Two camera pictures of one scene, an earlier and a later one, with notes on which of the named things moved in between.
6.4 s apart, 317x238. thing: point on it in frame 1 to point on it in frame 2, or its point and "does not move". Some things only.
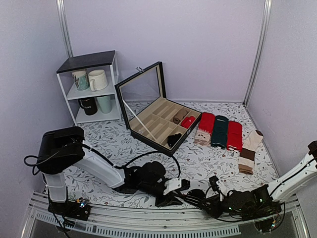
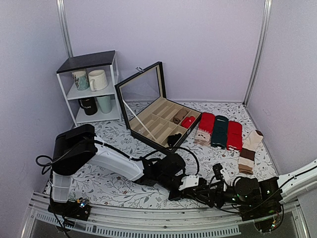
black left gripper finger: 169,199 to 177,194
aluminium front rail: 113,220 does not move
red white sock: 235,138 does not move
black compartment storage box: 162,123 does not move
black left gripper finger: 185,184 to 202,183
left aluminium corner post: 62,13 does not move
